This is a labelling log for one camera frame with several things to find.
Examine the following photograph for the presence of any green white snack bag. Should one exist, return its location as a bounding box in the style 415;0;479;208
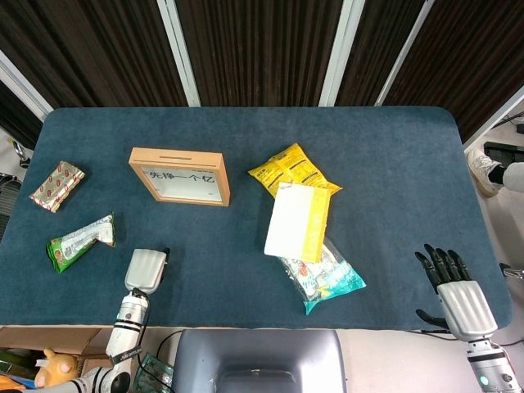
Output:
46;212;117;274

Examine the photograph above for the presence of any white yellow paper pack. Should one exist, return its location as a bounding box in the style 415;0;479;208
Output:
264;182;332;264

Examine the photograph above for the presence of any yellow snack bag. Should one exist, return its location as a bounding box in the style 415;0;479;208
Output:
247;142;343;201

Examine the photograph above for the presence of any gold red snack pack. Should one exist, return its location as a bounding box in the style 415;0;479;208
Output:
29;160;86;214

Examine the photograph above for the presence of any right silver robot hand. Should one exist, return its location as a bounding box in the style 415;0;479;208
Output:
414;243;499;341

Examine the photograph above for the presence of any teal clear snack bag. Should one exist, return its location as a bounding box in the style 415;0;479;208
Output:
279;239;367;316

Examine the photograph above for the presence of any white sneaker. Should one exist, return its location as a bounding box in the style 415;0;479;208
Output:
466;148;503;198

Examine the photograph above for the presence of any white partition post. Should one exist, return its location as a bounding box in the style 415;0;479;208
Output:
462;84;524;151
156;0;201;107
318;0;367;107
374;0;435;106
0;48;54;122

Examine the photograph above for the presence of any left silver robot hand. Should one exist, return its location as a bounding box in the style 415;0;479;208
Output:
124;246;171;296

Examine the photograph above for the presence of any wooden frame money box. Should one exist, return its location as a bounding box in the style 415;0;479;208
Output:
128;147;232;208

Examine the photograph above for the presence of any blue velvet table cloth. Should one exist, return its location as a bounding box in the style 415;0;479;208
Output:
0;106;515;331

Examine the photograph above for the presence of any yellow plush toy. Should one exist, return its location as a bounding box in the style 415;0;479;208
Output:
34;347;81;388

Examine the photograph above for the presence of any black floor device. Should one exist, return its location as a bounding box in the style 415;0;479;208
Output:
484;141;524;164

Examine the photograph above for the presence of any green clear plastic bag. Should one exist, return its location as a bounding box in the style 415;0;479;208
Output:
133;354;175;393

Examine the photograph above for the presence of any grey robot torso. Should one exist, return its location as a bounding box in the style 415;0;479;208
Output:
171;329;348;393

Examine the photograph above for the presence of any brown cardboard box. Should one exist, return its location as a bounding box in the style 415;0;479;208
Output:
0;326;114;369

